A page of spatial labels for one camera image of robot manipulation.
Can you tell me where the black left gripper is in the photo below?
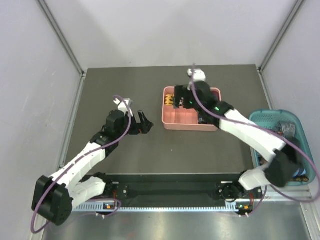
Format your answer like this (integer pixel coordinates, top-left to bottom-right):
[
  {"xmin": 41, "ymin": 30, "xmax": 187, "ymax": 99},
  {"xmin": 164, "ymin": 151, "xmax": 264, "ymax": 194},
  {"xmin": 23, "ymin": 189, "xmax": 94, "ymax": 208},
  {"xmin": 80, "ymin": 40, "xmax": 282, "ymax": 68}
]
[{"xmin": 116, "ymin": 110, "xmax": 153, "ymax": 139}]

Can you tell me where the yellow patterned necktie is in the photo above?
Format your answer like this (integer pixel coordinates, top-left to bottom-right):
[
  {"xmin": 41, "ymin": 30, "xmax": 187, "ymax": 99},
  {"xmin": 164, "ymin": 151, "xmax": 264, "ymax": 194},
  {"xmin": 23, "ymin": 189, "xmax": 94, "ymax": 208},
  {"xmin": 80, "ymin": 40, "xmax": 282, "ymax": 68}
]
[{"xmin": 164, "ymin": 94, "xmax": 175, "ymax": 107}]

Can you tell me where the pink compartment organizer box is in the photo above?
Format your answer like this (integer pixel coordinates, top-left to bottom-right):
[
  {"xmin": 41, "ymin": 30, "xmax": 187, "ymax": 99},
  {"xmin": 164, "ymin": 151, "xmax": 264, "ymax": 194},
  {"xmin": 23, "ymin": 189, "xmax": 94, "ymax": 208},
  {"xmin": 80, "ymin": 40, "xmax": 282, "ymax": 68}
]
[{"xmin": 161, "ymin": 85, "xmax": 223, "ymax": 132}]

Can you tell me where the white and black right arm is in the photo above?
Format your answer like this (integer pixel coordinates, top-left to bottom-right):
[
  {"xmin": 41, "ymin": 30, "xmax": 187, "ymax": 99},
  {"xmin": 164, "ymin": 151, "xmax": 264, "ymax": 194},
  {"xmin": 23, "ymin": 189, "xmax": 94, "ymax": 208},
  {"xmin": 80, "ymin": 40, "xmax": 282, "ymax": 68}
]
[{"xmin": 173, "ymin": 81, "xmax": 302, "ymax": 198}]

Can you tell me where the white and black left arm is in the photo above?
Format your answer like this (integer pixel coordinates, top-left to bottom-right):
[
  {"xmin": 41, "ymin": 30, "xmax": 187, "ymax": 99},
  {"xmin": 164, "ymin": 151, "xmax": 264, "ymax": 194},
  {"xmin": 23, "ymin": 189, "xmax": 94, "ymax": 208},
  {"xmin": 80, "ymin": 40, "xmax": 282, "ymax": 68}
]
[{"xmin": 31, "ymin": 110, "xmax": 154, "ymax": 226}]

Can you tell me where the maroon rolled tie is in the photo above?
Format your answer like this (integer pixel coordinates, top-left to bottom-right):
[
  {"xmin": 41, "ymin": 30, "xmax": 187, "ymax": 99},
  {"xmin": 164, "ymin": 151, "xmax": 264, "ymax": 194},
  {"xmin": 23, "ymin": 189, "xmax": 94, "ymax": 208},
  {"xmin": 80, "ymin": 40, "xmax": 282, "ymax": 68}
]
[{"xmin": 211, "ymin": 91, "xmax": 220, "ymax": 101}]

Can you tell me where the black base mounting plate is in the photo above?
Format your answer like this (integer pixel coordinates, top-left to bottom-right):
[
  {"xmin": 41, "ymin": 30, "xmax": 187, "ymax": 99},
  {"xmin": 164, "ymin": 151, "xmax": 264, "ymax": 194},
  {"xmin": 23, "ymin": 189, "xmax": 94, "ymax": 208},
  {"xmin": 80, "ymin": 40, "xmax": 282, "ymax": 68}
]
[{"xmin": 93, "ymin": 172, "xmax": 262, "ymax": 208}]

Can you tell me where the teal perforated plastic basket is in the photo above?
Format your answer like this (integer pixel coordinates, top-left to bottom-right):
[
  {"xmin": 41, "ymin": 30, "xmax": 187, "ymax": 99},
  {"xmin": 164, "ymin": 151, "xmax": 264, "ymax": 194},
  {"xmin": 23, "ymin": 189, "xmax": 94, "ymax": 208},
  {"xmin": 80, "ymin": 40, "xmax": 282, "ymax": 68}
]
[{"xmin": 249, "ymin": 109, "xmax": 316, "ymax": 187}]

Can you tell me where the blue striped rolled tie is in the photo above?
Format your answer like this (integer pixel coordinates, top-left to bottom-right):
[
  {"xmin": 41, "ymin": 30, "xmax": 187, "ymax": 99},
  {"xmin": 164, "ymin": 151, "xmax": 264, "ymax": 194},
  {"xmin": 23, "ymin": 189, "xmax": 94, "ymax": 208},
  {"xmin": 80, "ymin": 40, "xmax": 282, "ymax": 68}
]
[{"xmin": 293, "ymin": 168, "xmax": 307, "ymax": 178}]

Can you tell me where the brown paisley rolled tie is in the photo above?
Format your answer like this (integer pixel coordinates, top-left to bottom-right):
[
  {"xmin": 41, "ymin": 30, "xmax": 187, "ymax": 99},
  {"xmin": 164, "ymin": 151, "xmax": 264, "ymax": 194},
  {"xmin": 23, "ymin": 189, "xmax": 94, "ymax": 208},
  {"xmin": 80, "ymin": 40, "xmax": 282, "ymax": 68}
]
[{"xmin": 290, "ymin": 175, "xmax": 310, "ymax": 183}]

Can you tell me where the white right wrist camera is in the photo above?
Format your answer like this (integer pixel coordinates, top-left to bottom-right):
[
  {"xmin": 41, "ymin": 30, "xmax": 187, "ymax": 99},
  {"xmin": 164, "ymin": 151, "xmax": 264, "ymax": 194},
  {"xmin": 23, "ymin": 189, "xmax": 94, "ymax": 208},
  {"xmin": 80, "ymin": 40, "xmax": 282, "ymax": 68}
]
[{"xmin": 187, "ymin": 68, "xmax": 206, "ymax": 82}]

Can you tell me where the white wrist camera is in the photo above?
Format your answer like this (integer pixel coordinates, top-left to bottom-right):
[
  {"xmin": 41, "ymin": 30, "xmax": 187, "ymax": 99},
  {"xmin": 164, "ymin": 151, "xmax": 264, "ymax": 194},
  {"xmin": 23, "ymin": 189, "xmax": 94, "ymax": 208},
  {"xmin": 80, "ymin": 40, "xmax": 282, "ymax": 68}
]
[
  {"xmin": 113, "ymin": 98, "xmax": 134, "ymax": 117},
  {"xmin": 187, "ymin": 68, "xmax": 206, "ymax": 82}
]

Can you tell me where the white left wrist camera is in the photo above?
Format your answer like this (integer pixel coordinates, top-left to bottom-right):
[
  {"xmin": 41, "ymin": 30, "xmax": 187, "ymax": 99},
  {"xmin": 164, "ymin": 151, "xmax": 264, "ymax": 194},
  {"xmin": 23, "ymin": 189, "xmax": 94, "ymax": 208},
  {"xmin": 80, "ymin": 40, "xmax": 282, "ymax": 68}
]
[{"xmin": 113, "ymin": 98, "xmax": 134, "ymax": 117}]

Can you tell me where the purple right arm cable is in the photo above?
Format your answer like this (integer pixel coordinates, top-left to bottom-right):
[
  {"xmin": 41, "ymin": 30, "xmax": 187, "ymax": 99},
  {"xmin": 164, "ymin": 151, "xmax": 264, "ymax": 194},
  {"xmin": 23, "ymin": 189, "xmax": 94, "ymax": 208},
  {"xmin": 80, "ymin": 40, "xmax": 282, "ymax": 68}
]
[{"xmin": 188, "ymin": 63, "xmax": 320, "ymax": 218}]

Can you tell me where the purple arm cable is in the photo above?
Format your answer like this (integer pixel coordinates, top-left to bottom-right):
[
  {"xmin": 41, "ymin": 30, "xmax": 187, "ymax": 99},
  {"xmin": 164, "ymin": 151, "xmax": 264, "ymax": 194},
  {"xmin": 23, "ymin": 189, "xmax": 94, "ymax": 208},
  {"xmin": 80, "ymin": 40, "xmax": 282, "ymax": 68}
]
[
  {"xmin": 188, "ymin": 63, "xmax": 320, "ymax": 218},
  {"xmin": 30, "ymin": 94, "xmax": 133, "ymax": 235}
]

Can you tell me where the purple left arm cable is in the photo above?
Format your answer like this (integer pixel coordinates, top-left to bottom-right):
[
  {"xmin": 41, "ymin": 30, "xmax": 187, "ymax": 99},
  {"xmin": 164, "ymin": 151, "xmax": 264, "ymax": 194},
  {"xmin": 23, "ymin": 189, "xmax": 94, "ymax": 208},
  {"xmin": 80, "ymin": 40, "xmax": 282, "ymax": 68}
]
[{"xmin": 30, "ymin": 94, "xmax": 133, "ymax": 235}]

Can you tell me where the grey slotted cable duct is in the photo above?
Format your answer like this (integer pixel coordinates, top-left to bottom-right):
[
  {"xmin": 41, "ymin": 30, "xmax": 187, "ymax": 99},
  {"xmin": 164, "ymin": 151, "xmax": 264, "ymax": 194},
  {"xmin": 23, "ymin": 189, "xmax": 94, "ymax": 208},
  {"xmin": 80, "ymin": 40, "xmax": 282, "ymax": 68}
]
[{"xmin": 72, "ymin": 201, "xmax": 253, "ymax": 213}]

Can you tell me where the left aluminium frame post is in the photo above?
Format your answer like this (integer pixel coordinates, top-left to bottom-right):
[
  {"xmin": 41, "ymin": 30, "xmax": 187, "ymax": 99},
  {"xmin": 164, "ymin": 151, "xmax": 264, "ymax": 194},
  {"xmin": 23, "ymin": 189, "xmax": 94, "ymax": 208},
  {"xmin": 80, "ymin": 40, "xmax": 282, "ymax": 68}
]
[{"xmin": 36, "ymin": 0, "xmax": 87, "ymax": 76}]

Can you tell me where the aluminium frame post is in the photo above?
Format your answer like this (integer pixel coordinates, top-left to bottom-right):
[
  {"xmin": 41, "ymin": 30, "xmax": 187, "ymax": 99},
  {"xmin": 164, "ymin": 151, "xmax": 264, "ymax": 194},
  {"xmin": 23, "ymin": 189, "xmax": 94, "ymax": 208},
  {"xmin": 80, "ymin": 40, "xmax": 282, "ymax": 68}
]
[
  {"xmin": 258, "ymin": 0, "xmax": 307, "ymax": 73},
  {"xmin": 36, "ymin": 0, "xmax": 87, "ymax": 76}
]

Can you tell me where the right aluminium frame post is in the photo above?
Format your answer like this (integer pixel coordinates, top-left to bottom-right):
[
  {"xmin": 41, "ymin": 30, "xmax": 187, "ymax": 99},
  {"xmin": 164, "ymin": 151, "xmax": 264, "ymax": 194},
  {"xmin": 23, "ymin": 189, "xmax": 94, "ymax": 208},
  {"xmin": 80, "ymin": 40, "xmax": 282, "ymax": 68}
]
[{"xmin": 258, "ymin": 0, "xmax": 307, "ymax": 73}]

